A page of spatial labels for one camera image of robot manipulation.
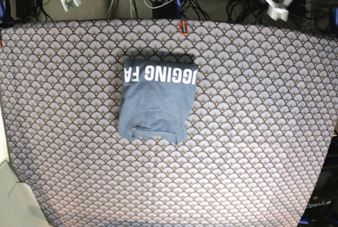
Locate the blue T-shirt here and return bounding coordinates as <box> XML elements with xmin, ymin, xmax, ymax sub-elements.
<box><xmin>118</xmin><ymin>59</ymin><xmax>198</xmax><ymax>144</ymax></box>

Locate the red table clamp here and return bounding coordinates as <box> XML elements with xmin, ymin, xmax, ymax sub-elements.
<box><xmin>179</xmin><ymin>20</ymin><xmax>188</xmax><ymax>35</ymax></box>

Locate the fan-patterned tablecloth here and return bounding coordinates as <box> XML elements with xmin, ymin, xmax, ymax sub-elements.
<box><xmin>1</xmin><ymin>20</ymin><xmax>337</xmax><ymax>226</ymax></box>

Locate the black OpenArm box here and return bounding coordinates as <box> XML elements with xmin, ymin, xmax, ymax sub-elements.
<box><xmin>298</xmin><ymin>136</ymin><xmax>337</xmax><ymax>226</ymax></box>

